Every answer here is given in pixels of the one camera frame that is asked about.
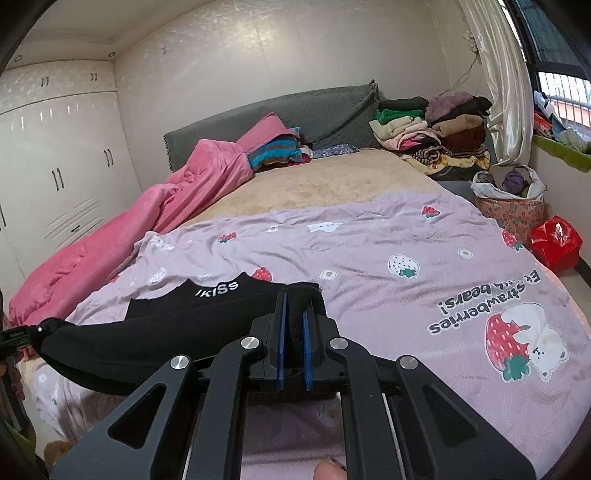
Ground pink strawberry bed sheet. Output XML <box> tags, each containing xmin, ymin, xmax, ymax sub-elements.
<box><xmin>29</xmin><ymin>191</ymin><xmax>591</xmax><ymax>480</ymax></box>

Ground floral laundry basket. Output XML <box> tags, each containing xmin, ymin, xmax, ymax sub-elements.
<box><xmin>471</xmin><ymin>165</ymin><xmax>546</xmax><ymax>248</ymax></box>

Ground person right hand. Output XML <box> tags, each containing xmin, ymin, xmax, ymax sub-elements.
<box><xmin>313</xmin><ymin>456</ymin><xmax>348</xmax><ymax>480</ymax></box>

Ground grey headboard cushion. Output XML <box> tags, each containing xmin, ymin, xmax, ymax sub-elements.
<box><xmin>163</xmin><ymin>81</ymin><xmax>379</xmax><ymax>172</ymax></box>

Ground window with bars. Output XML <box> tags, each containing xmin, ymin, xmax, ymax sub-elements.
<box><xmin>499</xmin><ymin>1</ymin><xmax>590</xmax><ymax>128</ymax></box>

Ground red plastic bag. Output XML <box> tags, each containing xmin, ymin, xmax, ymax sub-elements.
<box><xmin>531</xmin><ymin>215</ymin><xmax>583</xmax><ymax>274</ymax></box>

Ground green window sill mat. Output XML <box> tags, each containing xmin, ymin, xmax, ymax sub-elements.
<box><xmin>533</xmin><ymin>135</ymin><xmax>591</xmax><ymax>173</ymax></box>

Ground white wardrobe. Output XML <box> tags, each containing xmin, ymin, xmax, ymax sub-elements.
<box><xmin>1</xmin><ymin>60</ymin><xmax>141</xmax><ymax>300</ymax></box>

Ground pink plush blanket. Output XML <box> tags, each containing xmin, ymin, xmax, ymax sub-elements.
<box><xmin>6</xmin><ymin>113</ymin><xmax>298</xmax><ymax>328</ymax></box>

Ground striped folded clothes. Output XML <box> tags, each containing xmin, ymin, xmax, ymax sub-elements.
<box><xmin>247</xmin><ymin>134</ymin><xmax>311</xmax><ymax>172</ymax></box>

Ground pile of folded clothes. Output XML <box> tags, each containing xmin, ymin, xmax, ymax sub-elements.
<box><xmin>369</xmin><ymin>92</ymin><xmax>492</xmax><ymax>181</ymax></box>

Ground black sweater orange cuffs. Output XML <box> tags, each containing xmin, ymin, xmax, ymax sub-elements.
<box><xmin>31</xmin><ymin>273</ymin><xmax>325</xmax><ymax>396</ymax></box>

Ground cream curtain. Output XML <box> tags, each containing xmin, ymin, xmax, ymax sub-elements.
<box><xmin>460</xmin><ymin>0</ymin><xmax>534</xmax><ymax>165</ymax></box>

